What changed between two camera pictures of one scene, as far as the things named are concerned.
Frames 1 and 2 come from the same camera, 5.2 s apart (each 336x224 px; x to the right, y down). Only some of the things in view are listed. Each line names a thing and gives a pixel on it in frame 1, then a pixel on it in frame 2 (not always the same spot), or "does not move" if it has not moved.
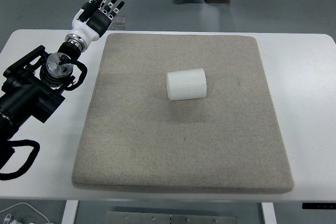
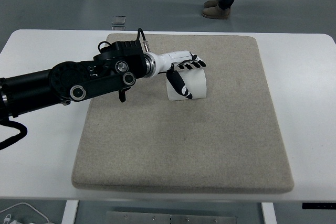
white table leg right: x=269 y=213 does not move
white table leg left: x=70 y=211 does not move
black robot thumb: x=88 y=9 -> x=175 y=78
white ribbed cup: x=189 y=84 does not move
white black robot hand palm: x=91 y=31 -> x=155 y=63
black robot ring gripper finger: x=108 y=7 -> x=188 y=66
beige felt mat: x=134 y=136 does not move
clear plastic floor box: x=118 y=23 does not move
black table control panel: x=318 y=205 does not move
